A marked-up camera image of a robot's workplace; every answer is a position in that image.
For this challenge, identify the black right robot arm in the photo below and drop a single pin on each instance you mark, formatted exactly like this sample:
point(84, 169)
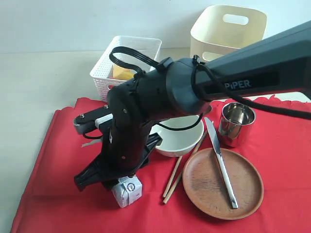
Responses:
point(170, 89)

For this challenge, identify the stainless steel cup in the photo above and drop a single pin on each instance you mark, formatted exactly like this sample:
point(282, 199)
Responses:
point(235, 124)

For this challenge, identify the yellow lemon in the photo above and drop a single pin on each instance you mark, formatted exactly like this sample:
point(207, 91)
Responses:
point(125, 76)

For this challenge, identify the upper wooden chopstick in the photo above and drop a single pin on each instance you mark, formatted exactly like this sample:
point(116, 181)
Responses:
point(170, 181)

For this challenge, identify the white woven plastic basket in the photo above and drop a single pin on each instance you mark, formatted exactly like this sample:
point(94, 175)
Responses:
point(103, 68)

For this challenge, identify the cream plastic bin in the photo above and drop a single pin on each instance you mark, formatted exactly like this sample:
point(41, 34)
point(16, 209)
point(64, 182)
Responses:
point(222, 29)

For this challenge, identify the white blue milk carton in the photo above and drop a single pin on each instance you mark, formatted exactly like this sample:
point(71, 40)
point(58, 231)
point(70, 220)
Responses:
point(127, 190)

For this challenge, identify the silver table knife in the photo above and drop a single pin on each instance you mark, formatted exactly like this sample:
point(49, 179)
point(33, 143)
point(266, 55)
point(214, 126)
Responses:
point(216, 146)

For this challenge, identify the wooden chopstick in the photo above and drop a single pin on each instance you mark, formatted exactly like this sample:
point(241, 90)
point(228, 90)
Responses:
point(173, 187)
point(170, 181)

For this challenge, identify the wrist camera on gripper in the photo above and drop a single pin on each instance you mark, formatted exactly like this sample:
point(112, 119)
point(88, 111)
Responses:
point(100, 118)

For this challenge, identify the lower wooden chopstick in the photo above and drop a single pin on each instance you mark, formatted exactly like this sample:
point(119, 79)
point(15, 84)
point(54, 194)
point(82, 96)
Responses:
point(173, 187)

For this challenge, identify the brown wooden plate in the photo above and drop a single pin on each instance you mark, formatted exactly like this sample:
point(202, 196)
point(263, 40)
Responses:
point(204, 185)

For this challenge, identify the red table cloth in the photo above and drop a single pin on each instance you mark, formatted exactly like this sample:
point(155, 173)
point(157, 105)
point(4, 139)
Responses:
point(278, 146)

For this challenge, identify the yellow cheese wedge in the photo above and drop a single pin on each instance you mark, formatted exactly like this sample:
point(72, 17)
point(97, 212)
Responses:
point(117, 70)

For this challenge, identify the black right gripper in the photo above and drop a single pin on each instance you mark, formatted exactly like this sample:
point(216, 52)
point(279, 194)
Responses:
point(124, 151)

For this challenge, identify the white ceramic bowl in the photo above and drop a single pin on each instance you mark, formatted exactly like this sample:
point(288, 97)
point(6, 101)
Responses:
point(178, 143)

